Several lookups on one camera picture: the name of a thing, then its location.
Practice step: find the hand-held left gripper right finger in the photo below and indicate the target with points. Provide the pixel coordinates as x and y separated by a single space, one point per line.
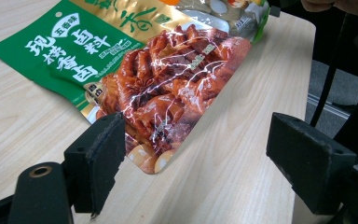
310 168

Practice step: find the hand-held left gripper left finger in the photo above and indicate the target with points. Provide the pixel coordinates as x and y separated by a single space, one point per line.
96 161

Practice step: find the green and red seasoning packet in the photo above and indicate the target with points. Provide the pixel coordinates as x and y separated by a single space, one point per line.
74 53

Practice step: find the orange and white packet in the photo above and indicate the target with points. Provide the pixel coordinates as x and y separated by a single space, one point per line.
230 15

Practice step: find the small dark block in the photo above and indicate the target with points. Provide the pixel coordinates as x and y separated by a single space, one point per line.
274 11

